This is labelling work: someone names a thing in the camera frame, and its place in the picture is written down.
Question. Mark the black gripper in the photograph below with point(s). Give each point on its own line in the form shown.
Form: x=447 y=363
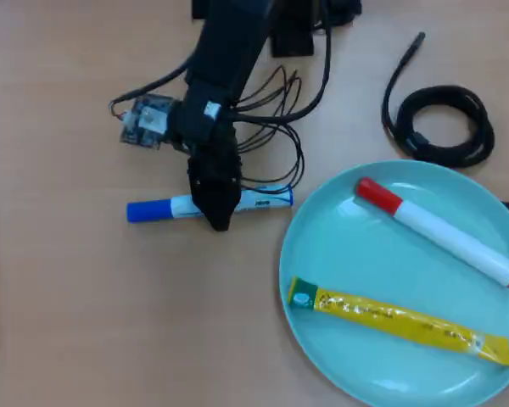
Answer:
x=199 y=123

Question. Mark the blue capped marker pen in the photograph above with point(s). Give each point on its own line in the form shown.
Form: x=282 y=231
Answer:
x=148 y=210

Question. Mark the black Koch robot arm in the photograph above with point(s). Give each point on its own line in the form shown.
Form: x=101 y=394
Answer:
x=229 y=42

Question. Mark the green bowl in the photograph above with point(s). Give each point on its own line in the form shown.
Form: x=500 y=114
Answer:
x=356 y=254

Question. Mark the red capped marker pen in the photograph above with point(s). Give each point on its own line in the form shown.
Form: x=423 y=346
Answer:
x=445 y=233

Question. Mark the yellow sachet stick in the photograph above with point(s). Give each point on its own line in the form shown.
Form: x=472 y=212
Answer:
x=386 y=316

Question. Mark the small wrist camera board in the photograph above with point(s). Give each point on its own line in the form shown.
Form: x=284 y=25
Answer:
x=148 y=120

